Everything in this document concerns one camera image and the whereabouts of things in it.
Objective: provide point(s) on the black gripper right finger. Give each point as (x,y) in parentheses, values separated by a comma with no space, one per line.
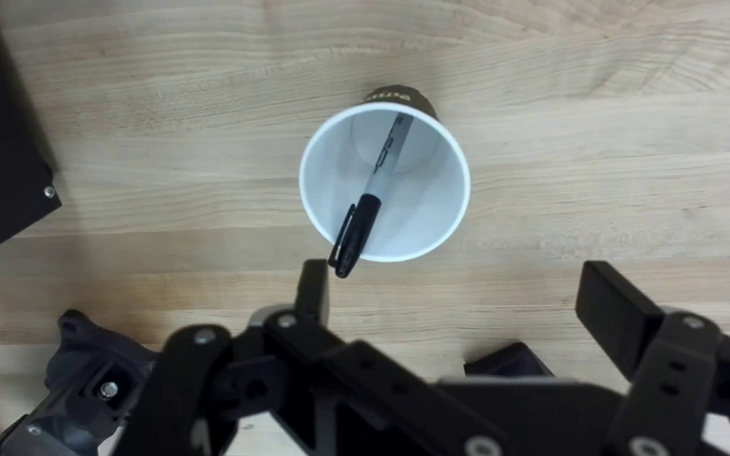
(618,307)

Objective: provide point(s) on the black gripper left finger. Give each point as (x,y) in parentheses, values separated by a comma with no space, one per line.
(310,292)

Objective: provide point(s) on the black marker pen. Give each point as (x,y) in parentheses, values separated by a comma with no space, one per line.
(362,225)

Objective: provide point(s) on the brown paper cup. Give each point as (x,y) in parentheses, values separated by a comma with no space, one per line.
(423,194)

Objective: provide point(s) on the black rectangular box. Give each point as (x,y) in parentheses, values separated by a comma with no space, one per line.
(508,360)

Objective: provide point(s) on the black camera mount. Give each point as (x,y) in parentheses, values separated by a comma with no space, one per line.
(87,372)

